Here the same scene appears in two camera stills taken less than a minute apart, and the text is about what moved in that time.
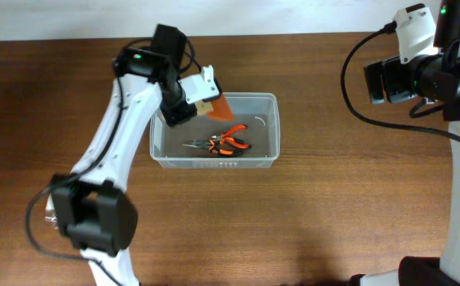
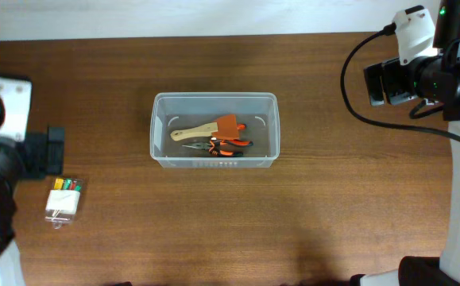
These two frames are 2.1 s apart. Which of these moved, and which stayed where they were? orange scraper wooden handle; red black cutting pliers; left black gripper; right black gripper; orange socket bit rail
Moved: orange scraper wooden handle; left black gripper
Stayed: right black gripper; orange socket bit rail; red black cutting pliers
